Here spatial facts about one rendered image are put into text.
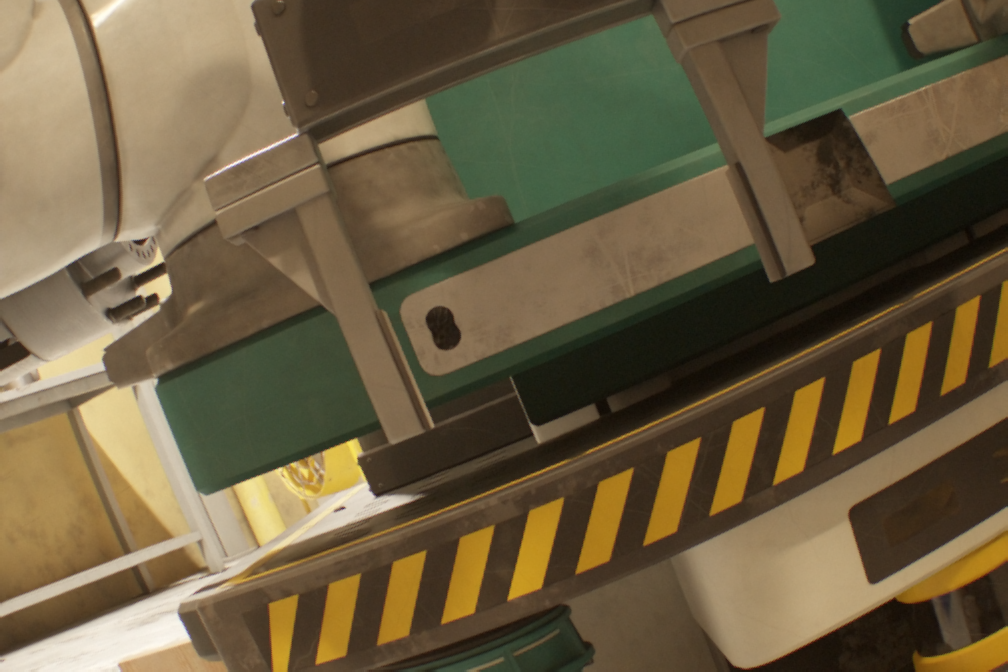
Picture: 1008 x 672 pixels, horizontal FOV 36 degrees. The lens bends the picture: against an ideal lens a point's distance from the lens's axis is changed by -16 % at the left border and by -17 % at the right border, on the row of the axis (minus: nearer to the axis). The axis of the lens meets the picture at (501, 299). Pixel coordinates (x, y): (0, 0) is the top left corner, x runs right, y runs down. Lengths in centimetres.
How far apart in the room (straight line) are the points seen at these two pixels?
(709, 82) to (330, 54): 12
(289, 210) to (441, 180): 28
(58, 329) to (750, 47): 151
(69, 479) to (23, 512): 48
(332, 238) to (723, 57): 14
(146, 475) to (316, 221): 820
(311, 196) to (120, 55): 26
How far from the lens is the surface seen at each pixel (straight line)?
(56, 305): 196
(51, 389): 741
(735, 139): 57
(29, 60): 79
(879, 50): 99
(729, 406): 67
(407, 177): 82
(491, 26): 56
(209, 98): 80
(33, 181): 78
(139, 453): 877
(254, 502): 832
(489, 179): 95
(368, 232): 79
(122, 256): 201
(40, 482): 812
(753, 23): 57
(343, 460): 734
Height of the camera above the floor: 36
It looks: 2 degrees up
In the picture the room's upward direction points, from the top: 23 degrees counter-clockwise
